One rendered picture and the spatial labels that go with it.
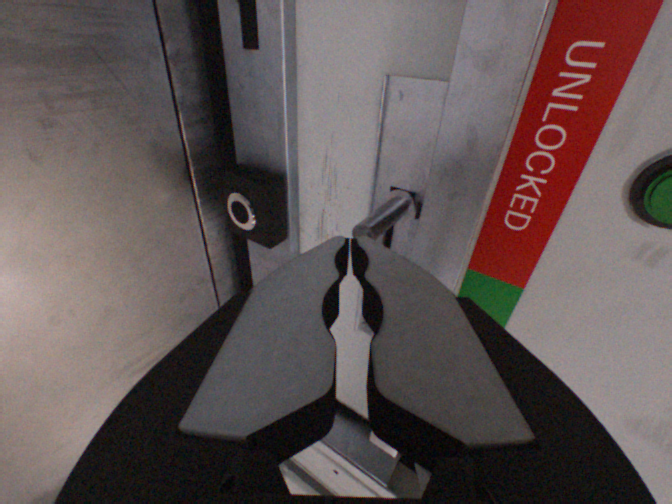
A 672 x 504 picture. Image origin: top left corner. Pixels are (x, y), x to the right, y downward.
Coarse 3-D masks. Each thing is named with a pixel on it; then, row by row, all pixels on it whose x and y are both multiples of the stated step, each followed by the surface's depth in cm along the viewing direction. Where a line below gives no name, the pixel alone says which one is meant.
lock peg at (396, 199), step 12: (396, 192) 20; (408, 192) 21; (384, 204) 19; (396, 204) 19; (408, 204) 20; (420, 204) 20; (372, 216) 18; (384, 216) 18; (396, 216) 19; (408, 216) 21; (360, 228) 17; (372, 228) 17; (384, 228) 18
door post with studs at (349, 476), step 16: (320, 448) 38; (320, 464) 39; (336, 464) 37; (352, 464) 35; (400, 464) 37; (336, 480) 39; (352, 480) 36; (368, 480) 34; (400, 480) 36; (416, 480) 36; (368, 496) 35; (384, 496) 34; (400, 496) 34; (416, 496) 35
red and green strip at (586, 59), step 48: (576, 0) 12; (624, 0) 12; (576, 48) 13; (624, 48) 12; (528, 96) 15; (576, 96) 14; (528, 144) 15; (576, 144) 14; (528, 192) 16; (480, 240) 19; (528, 240) 17; (480, 288) 20
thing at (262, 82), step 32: (224, 0) 20; (256, 0) 19; (288, 0) 18; (224, 32) 21; (256, 32) 20; (288, 32) 19; (256, 64) 21; (288, 64) 20; (256, 96) 22; (288, 96) 21; (256, 128) 24; (288, 128) 22; (256, 160) 25; (288, 160) 24; (288, 192) 25; (288, 224) 27; (256, 256) 32; (288, 256) 29
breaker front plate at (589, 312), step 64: (320, 0) 18; (384, 0) 16; (448, 0) 15; (320, 64) 20; (384, 64) 18; (448, 64) 16; (640, 64) 12; (320, 128) 22; (384, 128) 19; (512, 128) 16; (640, 128) 13; (320, 192) 25; (384, 192) 21; (576, 192) 15; (576, 256) 16; (640, 256) 15; (512, 320) 20; (576, 320) 18; (640, 320) 16; (576, 384) 20; (640, 384) 17; (640, 448) 19
